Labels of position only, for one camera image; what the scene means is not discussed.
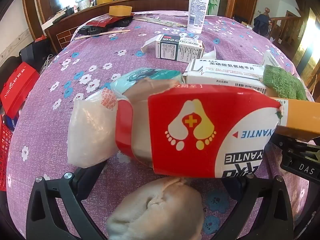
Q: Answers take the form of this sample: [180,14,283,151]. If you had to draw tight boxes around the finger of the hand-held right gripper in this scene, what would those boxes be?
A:
[271,131,320,155]

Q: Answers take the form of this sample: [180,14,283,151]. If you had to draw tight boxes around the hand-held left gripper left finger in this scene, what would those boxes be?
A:
[26,161,108,240]

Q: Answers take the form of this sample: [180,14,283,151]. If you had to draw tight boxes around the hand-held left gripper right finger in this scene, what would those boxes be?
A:
[225,175,294,240]

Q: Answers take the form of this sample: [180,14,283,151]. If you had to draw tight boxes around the orange cardboard box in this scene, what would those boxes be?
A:
[269,97,320,141]

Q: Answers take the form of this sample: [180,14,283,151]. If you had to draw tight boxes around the white plastic bag red print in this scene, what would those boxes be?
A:
[67,87,119,168]

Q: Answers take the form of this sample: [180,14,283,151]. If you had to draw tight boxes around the green fluffy cloth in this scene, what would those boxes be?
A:
[261,65,308,101]

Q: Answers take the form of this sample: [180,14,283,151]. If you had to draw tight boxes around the red plastic basket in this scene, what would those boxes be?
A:
[0,115,13,193]

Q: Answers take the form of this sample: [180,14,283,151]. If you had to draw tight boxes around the beige cloth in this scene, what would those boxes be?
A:
[106,177,204,240]

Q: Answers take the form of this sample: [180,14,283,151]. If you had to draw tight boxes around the red white footprint box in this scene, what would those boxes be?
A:
[115,84,283,179]

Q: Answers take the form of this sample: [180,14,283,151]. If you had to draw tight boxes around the long white medicine box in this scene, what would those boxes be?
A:
[182,59,268,93]

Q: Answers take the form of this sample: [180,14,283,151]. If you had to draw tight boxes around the teal tissue packet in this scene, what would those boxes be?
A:
[110,67,183,98]

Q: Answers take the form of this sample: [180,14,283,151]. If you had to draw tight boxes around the white medicine box dark label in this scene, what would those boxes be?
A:
[141,34,206,63]

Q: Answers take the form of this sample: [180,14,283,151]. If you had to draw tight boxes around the small white tube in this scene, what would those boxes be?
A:
[262,49,285,68]

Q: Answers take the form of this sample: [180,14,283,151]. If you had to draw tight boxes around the red gift box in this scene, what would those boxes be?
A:
[0,62,40,118]

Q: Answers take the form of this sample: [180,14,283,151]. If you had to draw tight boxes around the dark jacket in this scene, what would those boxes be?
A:
[253,14,272,37]

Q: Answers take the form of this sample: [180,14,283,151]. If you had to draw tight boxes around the wooden stair railing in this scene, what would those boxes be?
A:
[262,7,311,53]

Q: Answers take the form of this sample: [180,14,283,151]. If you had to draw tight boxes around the dark blue bag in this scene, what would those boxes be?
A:
[20,39,53,66]

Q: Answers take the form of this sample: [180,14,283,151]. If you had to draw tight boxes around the wooden chopstick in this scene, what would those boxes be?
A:
[74,29,131,40]

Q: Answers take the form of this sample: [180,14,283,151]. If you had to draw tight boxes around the black flat object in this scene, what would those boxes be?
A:
[79,16,135,36]

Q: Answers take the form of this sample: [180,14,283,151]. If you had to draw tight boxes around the wooden counter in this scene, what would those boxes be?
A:
[22,0,190,53]

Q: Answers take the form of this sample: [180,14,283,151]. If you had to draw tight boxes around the white lotion tube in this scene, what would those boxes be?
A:
[187,0,213,33]

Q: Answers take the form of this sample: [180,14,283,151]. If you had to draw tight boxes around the red packet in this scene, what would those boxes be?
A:
[87,15,125,28]

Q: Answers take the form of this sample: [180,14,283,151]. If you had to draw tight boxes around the bundle of bamboo sticks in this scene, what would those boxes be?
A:
[132,17,188,28]

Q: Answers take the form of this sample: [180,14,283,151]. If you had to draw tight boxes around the yellow box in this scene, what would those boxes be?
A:
[109,5,133,18]

